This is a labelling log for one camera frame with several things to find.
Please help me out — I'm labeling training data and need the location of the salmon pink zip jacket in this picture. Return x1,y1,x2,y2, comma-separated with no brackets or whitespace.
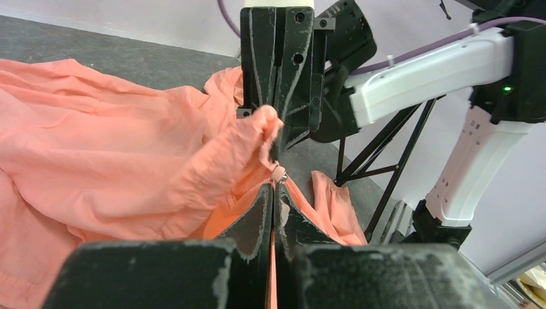
0,58,368,309

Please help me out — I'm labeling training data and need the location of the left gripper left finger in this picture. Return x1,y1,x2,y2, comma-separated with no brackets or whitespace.
43,184,273,308

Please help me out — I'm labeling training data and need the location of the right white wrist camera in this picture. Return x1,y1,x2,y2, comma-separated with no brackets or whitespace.
243,0,315,9

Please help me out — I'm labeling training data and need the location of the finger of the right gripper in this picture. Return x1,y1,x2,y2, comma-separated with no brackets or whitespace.
240,6,277,113
272,6,335,160

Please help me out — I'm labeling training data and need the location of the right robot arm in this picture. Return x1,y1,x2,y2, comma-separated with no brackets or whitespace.
240,1,545,247

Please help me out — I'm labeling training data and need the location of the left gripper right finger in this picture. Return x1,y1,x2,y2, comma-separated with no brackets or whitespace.
273,185,488,308

